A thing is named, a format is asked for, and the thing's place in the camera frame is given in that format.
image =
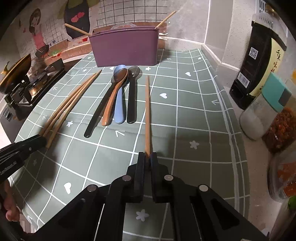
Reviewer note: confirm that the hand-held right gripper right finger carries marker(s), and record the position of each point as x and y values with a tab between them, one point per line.
154	162

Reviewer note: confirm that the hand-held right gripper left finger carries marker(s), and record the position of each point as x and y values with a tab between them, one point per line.
142	162

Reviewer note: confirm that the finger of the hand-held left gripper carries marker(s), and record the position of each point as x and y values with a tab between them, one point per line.
25	148

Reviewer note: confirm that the wooden chopstick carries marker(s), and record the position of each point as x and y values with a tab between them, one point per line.
59	128
76	29
147	115
49	125
165	20
54	126

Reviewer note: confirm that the blue plastic spoon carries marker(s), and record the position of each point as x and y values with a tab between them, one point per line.
119	109

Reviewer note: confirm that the brown wooden spoon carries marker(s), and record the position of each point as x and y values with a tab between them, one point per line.
120	74

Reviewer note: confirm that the purple utensil holder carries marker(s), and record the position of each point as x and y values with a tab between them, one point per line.
124	48

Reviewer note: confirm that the person's left hand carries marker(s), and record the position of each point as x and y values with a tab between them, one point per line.
12	210

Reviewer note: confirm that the dark grey spoon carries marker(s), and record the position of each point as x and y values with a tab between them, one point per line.
131	104

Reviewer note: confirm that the long black spoon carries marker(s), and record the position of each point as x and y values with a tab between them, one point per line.
94	120

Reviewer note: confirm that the gas stove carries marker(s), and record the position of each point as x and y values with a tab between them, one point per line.
34	85

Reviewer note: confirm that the green grid tablecloth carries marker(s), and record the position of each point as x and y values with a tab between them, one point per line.
196	111

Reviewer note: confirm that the dark pan lid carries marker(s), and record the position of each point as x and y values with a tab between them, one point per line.
16	71

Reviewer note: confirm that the teal lid seasoning shaker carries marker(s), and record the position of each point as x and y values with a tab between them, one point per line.
252	120

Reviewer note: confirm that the chili flake jar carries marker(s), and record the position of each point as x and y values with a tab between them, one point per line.
282	132

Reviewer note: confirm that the clear container of red food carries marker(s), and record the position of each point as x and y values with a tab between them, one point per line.
284	180

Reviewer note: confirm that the dark sauce bottle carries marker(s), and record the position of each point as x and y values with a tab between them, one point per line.
249	69

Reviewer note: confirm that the cartoon wall poster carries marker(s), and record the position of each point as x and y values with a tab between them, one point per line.
37	25

